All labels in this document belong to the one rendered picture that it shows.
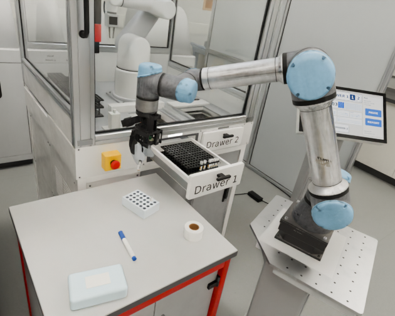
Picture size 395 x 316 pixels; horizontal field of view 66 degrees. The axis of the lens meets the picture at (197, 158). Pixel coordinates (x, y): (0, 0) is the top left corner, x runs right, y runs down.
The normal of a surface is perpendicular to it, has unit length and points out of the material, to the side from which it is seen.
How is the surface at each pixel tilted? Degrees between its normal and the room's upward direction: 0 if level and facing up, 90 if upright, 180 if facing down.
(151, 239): 0
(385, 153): 90
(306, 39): 90
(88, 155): 90
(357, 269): 0
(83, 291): 0
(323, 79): 84
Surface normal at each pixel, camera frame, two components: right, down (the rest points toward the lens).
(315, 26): -0.81, 0.16
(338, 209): -0.26, 0.52
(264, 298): -0.56, 0.30
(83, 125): 0.59, 0.44
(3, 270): 0.14, -0.88
